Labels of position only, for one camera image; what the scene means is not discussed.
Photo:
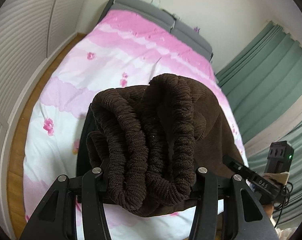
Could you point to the pink floral bed sheet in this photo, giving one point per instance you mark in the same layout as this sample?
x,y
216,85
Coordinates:
x,y
123,50

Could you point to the grey bed headboard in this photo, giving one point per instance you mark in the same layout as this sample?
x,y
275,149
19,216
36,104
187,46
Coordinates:
x,y
163,19

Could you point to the green curtain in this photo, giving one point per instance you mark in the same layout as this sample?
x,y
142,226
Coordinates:
x,y
261,84

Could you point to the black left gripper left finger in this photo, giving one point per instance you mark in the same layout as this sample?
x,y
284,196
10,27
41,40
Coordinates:
x,y
55,215

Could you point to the dark brown corduroy pants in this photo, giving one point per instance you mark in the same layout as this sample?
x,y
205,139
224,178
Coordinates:
x,y
153,136

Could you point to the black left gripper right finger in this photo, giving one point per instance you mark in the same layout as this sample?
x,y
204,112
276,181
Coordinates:
x,y
243,216

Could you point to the white louvered wardrobe door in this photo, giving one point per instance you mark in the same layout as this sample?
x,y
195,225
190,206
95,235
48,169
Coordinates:
x,y
32,33

